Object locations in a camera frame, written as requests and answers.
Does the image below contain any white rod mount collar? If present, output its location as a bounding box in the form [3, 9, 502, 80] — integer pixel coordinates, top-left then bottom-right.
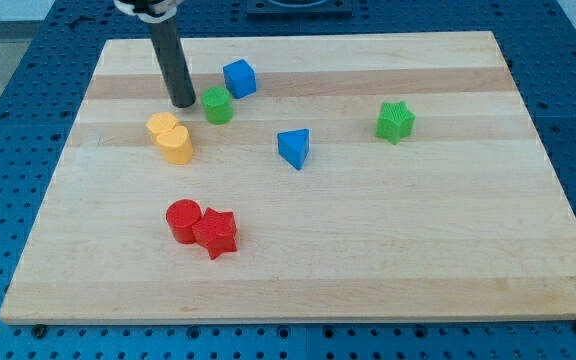
[113, 0, 184, 23]

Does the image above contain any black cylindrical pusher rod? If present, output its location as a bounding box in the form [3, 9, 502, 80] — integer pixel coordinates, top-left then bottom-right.
[148, 16, 196, 108]

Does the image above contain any green cylinder block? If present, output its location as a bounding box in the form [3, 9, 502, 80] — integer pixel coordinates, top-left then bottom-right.
[201, 86, 234, 125]

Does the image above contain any blue cube block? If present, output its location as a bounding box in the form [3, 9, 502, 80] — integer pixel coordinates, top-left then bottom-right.
[223, 59, 257, 99]

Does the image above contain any yellow hexagon block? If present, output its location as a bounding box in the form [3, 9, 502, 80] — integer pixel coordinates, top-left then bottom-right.
[145, 112, 179, 144]

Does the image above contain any yellow heart block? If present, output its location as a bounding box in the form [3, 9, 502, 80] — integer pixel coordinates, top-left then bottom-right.
[155, 125, 194, 165]

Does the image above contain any blue triangle block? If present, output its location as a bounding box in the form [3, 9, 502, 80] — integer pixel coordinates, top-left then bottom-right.
[277, 128, 310, 170]

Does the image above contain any red cylinder block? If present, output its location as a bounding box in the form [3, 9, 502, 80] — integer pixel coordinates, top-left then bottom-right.
[165, 199, 202, 244]

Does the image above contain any red star block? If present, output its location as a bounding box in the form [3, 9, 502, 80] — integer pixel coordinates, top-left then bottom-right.
[192, 208, 238, 260]

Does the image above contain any wooden board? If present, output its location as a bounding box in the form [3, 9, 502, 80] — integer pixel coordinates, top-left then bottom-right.
[0, 31, 576, 325]

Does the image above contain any green star block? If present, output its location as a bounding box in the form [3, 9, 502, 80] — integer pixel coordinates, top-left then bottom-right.
[376, 101, 416, 145]

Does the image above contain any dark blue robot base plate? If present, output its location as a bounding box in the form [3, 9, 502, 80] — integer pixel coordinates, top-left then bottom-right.
[246, 0, 353, 19]

